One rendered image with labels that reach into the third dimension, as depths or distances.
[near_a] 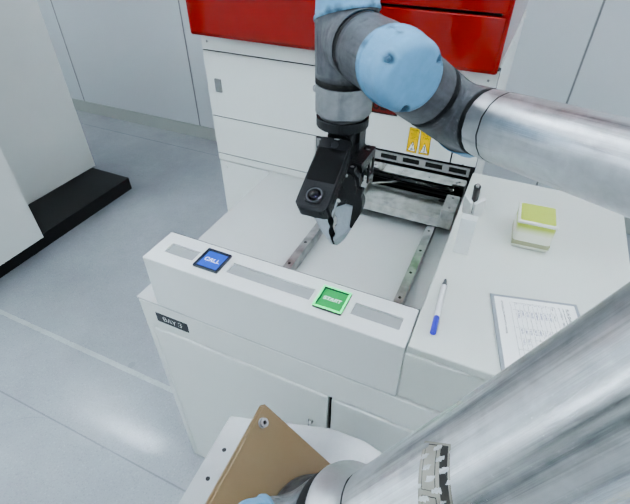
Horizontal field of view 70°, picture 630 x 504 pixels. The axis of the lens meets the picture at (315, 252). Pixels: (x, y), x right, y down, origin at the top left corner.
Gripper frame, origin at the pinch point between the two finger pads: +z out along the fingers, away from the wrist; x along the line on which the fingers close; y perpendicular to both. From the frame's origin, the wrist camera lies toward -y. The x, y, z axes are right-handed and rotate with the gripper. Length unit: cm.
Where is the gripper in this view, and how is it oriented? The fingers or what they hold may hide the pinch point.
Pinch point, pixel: (332, 240)
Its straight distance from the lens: 71.3
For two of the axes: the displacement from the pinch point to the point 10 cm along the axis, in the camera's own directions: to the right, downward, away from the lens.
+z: 0.0, 7.7, 6.4
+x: -9.1, -2.7, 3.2
